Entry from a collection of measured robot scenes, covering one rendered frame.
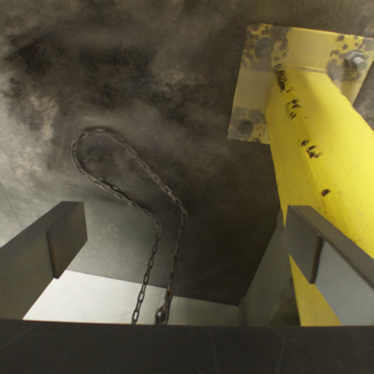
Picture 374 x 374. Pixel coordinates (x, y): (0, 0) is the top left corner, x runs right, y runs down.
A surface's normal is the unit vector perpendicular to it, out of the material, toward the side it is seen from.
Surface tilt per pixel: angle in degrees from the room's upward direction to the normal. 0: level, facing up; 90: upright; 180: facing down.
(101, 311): 90
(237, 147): 0
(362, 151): 90
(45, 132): 0
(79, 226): 97
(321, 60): 0
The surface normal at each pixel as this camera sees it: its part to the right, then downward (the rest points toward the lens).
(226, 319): 0.07, -0.75
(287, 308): -0.14, 0.64
